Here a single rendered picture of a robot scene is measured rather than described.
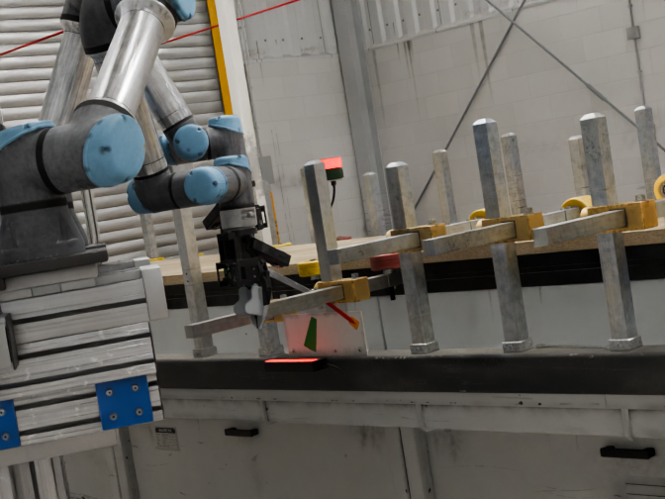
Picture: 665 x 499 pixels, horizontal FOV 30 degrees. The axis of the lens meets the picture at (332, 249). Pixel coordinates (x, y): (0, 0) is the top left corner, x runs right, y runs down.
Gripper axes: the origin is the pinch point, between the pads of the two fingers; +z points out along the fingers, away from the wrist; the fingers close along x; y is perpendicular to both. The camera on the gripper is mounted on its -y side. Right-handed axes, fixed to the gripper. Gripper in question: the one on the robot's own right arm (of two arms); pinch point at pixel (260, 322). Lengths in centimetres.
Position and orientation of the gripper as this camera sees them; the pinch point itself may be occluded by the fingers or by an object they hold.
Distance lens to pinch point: 263.3
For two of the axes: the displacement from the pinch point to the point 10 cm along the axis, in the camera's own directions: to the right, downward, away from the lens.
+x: 6.9, -0.7, -7.2
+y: -7.1, 1.2, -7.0
